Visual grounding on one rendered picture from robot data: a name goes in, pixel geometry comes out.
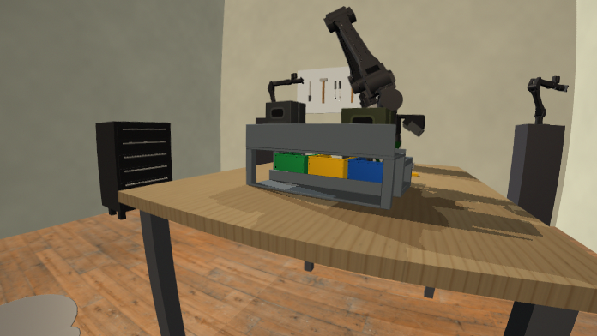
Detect green open bin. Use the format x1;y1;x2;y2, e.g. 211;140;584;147
274;153;320;174

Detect blue bin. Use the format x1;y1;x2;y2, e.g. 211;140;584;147
347;158;383;183

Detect olive green tool case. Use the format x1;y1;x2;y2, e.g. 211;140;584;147
341;108;394;124

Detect yellow open bin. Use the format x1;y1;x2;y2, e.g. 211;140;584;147
308;154;357;178

